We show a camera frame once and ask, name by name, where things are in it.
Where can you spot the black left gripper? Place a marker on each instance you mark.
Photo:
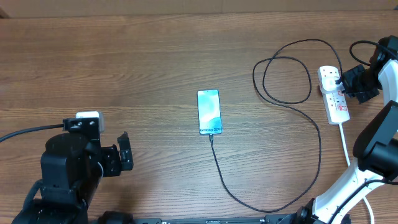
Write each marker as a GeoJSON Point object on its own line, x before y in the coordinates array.
{"type": "Point", "coordinates": [114, 164]}

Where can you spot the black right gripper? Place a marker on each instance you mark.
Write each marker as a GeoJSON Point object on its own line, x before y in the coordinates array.
{"type": "Point", "coordinates": [351, 91]}

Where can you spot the Samsung Galaxy smartphone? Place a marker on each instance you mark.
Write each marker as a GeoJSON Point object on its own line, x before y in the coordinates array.
{"type": "Point", "coordinates": [209, 112]}

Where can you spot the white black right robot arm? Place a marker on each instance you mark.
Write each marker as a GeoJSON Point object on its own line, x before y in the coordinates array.
{"type": "Point", "coordinates": [375, 149]}

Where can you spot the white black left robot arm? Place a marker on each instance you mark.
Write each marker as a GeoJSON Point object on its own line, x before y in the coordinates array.
{"type": "Point", "coordinates": [72, 166]}

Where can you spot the white charger plug adapter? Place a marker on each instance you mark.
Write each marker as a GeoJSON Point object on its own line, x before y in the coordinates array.
{"type": "Point", "coordinates": [330, 85]}

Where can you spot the white power strip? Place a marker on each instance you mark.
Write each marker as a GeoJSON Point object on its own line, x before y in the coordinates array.
{"type": "Point", "coordinates": [335, 103]}

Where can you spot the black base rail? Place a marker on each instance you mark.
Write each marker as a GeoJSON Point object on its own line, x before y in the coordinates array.
{"type": "Point", "coordinates": [128, 219]}

